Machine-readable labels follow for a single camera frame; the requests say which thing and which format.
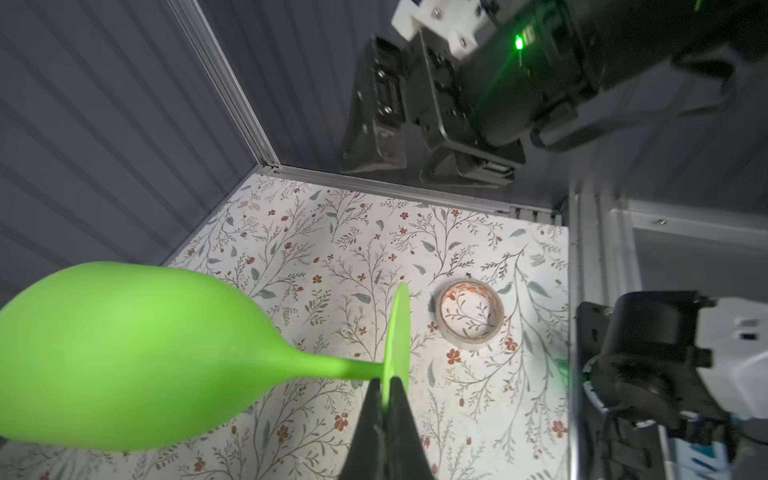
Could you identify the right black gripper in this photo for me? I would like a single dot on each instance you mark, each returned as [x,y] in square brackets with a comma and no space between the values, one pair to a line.
[529,75]

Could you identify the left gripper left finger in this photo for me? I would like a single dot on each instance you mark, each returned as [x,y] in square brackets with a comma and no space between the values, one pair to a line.
[365,459]

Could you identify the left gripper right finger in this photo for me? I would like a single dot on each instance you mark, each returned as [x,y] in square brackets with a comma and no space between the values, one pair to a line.
[404,452]

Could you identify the green wine glass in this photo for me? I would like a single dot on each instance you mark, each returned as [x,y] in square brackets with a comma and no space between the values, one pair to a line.
[125,357]

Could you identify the clear tape roll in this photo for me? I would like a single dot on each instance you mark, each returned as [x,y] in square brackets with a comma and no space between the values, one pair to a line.
[470,316]

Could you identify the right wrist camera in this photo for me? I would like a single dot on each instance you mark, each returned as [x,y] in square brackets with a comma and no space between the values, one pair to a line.
[456,22]

